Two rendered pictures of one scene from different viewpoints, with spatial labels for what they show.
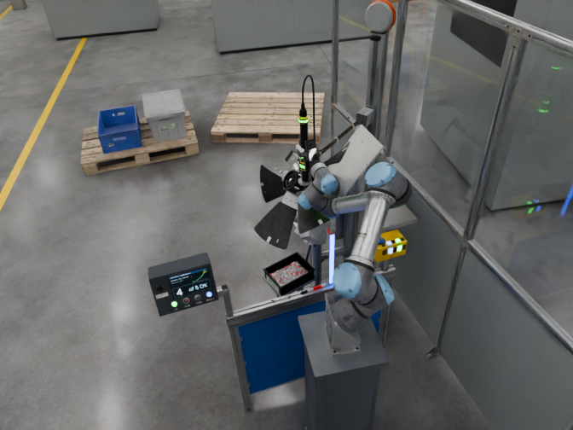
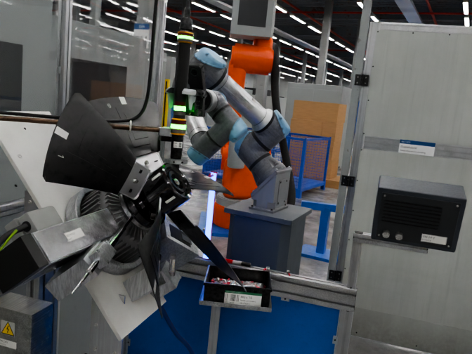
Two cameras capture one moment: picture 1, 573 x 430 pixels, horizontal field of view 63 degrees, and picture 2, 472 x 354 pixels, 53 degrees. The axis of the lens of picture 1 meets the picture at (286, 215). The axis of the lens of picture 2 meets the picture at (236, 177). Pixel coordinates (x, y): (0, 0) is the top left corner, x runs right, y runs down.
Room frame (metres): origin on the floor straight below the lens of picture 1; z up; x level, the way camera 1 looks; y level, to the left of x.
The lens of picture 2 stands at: (3.01, 0.79, 1.45)
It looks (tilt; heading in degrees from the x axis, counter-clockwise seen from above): 9 degrees down; 213
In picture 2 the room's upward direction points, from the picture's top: 6 degrees clockwise
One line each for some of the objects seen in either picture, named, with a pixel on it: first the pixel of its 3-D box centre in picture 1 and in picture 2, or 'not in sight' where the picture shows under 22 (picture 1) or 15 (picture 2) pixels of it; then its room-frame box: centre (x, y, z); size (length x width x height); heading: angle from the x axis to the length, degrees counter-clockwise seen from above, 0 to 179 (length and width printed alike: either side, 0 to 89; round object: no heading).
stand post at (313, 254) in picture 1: (315, 270); not in sight; (2.11, -0.17, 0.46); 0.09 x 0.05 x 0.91; 17
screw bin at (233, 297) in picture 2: (289, 273); (237, 286); (1.72, 0.00, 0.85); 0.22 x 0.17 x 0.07; 122
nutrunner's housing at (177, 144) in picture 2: (303, 147); (180, 90); (1.95, -0.10, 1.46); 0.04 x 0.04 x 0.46
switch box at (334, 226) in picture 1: (344, 219); (19, 339); (2.27, -0.36, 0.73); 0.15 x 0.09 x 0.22; 107
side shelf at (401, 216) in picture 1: (384, 207); not in sight; (2.22, -0.60, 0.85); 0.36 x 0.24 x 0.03; 17
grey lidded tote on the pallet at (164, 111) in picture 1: (165, 116); not in sight; (4.71, 1.25, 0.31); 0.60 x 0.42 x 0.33; 14
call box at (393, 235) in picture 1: (387, 246); not in sight; (1.69, -0.49, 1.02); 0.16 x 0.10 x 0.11; 107
